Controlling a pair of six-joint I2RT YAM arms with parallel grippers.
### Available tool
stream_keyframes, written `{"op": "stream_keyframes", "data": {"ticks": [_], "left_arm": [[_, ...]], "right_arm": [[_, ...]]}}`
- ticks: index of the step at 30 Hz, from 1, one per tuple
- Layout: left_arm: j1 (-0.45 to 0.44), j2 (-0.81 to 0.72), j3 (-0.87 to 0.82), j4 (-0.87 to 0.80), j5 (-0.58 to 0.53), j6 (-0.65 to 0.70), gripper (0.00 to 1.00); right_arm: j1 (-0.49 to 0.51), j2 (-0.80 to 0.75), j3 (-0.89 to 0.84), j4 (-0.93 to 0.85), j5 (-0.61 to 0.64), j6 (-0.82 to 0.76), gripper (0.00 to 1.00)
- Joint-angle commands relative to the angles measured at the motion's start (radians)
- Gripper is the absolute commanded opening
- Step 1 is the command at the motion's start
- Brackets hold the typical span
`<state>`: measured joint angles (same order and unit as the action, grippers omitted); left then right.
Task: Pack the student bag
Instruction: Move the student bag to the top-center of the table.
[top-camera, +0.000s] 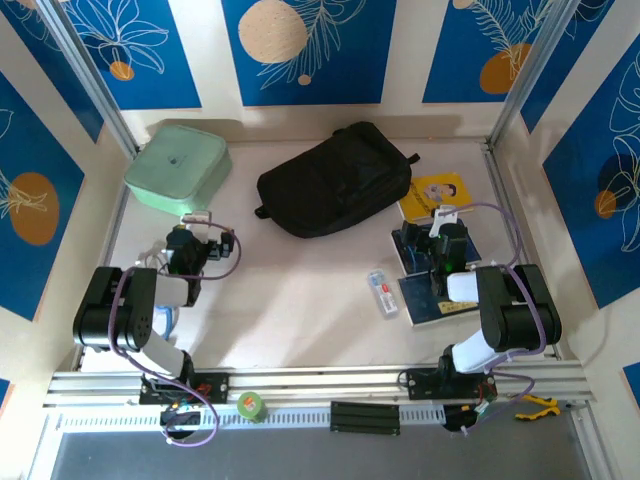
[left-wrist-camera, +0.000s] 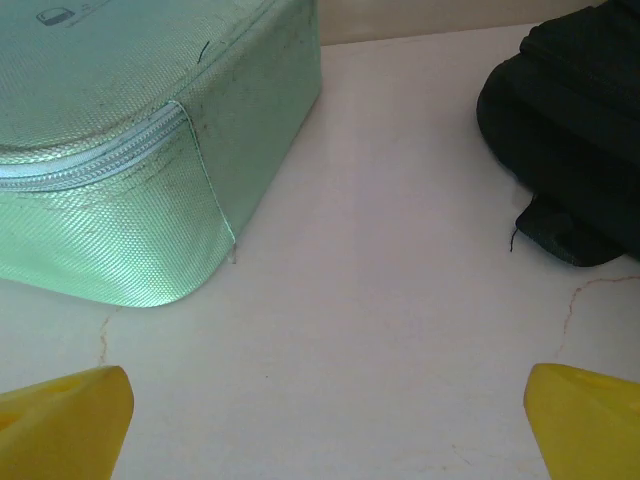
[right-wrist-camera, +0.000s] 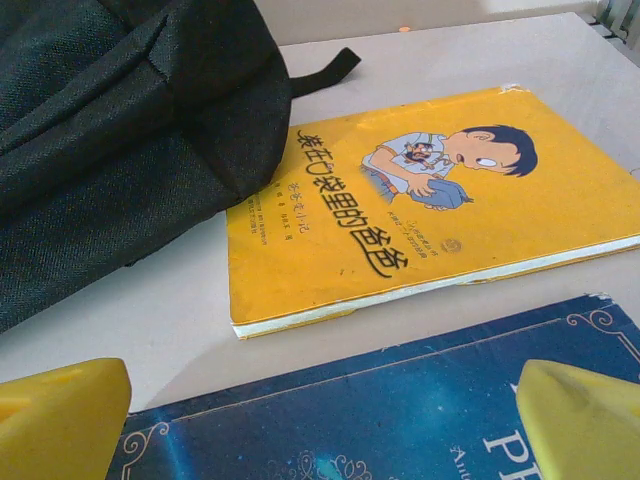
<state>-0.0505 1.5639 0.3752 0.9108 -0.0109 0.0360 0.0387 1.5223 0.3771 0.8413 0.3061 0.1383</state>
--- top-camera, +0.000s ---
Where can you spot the blue side wall poster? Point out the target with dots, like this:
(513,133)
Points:
(567,50)
(60,65)

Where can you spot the aluminium frame post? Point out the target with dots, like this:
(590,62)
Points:
(90,75)
(527,75)

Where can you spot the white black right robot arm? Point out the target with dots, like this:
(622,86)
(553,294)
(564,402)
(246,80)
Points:
(520,310)

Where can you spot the black student bag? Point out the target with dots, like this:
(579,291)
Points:
(335,185)

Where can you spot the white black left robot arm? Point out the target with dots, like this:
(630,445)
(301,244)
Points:
(170,292)

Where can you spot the yellow black pliers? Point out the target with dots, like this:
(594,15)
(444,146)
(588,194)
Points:
(542,406)

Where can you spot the clear plastic pencil case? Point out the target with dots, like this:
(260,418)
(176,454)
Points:
(384,295)

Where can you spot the dark blue notebook yellow label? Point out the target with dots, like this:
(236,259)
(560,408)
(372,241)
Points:
(425,305)

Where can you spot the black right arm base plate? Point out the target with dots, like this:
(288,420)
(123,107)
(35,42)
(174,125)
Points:
(420,385)

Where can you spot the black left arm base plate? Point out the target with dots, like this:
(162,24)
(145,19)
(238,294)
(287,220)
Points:
(217,387)

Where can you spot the yellow book with cartoon face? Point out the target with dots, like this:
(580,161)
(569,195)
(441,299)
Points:
(435,192)

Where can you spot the blue stethoscope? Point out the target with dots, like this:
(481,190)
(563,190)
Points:
(170,322)

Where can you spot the blue Little Prince book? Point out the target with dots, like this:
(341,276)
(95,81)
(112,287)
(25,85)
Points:
(407,260)

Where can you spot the green tape roll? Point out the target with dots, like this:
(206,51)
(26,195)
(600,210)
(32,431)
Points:
(252,406)

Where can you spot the aluminium frame crossbar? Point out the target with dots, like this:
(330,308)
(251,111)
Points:
(320,382)

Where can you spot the blue poster orange oval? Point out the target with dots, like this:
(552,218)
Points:
(25,275)

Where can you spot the small blue poster corner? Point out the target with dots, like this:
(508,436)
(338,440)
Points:
(632,380)
(4,395)

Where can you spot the black slotted block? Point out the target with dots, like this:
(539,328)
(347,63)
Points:
(365,419)

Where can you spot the blue poster white leaf drawing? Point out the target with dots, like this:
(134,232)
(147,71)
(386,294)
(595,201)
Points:
(150,75)

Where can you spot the mint green zip case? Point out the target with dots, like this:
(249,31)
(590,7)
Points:
(175,165)

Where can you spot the blue poster orange circle fern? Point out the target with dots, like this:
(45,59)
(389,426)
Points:
(460,60)

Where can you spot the blue poster beige circle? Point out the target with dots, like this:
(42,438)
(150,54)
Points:
(325,75)

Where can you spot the blue poster white monstera leaf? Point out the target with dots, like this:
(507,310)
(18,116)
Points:
(590,225)

